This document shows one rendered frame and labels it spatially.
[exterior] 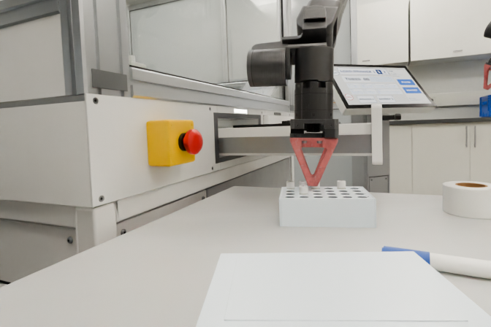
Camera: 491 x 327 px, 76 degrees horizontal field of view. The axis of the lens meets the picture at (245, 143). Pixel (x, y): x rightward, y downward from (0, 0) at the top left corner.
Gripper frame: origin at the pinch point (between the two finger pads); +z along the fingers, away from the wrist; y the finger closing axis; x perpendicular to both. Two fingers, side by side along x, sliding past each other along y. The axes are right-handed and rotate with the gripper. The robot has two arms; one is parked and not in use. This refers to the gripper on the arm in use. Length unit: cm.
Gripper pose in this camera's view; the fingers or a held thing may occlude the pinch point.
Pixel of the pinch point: (312, 179)
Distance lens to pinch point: 49.8
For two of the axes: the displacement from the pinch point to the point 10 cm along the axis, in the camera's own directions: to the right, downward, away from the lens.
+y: -1.9, 0.5, -9.8
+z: 0.0, 10.0, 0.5
